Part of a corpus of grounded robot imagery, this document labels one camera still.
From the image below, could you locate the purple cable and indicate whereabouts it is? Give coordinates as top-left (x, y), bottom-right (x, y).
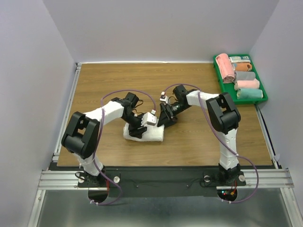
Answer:
top-left (89, 89), bottom-right (157, 206)
top-left (160, 83), bottom-right (260, 205)

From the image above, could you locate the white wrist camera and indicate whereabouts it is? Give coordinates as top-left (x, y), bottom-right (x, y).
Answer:
top-left (160, 91), bottom-right (169, 104)
top-left (141, 112), bottom-right (158, 127)

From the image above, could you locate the grey rolled towel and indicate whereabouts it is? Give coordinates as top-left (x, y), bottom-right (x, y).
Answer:
top-left (234, 71), bottom-right (256, 81)

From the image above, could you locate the teal rolled towel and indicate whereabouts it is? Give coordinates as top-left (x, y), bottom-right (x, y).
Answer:
top-left (236, 88), bottom-right (263, 99)

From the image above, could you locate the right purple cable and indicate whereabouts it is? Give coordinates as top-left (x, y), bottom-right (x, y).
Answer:
top-left (160, 83), bottom-right (260, 205)

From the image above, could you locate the long pink rolled towel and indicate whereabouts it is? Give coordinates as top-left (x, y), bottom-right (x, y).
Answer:
top-left (215, 53), bottom-right (235, 83)

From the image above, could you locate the aluminium frame rail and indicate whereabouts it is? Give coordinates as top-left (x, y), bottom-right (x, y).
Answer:
top-left (26, 61), bottom-right (112, 227)

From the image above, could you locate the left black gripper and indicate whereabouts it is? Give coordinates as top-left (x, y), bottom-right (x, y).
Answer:
top-left (121, 113), bottom-right (146, 140)

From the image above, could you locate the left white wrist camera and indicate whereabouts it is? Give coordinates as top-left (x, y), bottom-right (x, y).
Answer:
top-left (141, 112), bottom-right (158, 127)

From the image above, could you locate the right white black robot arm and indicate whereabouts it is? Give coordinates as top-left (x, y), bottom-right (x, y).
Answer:
top-left (157, 84), bottom-right (241, 184)

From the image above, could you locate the white blue patterned towel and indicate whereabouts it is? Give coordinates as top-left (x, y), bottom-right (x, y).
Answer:
top-left (229, 55), bottom-right (251, 63)

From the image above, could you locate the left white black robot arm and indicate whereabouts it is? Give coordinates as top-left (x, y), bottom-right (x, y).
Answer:
top-left (61, 92), bottom-right (147, 186)

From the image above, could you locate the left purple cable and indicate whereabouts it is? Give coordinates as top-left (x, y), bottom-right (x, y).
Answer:
top-left (89, 89), bottom-right (157, 206)

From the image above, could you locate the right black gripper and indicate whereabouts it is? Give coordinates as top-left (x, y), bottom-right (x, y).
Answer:
top-left (158, 101), bottom-right (190, 129)

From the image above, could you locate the orange rolled towel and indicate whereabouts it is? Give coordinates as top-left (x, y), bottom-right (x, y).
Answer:
top-left (233, 62), bottom-right (252, 71)

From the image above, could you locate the short pink rolled towel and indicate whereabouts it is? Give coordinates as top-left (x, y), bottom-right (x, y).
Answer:
top-left (234, 79), bottom-right (260, 90)

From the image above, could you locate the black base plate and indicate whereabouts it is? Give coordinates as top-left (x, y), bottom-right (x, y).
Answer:
top-left (50, 166), bottom-right (246, 202)

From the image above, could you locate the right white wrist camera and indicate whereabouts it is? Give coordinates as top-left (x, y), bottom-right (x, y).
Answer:
top-left (160, 91), bottom-right (169, 104)

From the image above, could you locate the green plastic basket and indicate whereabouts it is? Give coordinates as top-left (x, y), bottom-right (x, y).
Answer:
top-left (213, 54), bottom-right (268, 105)

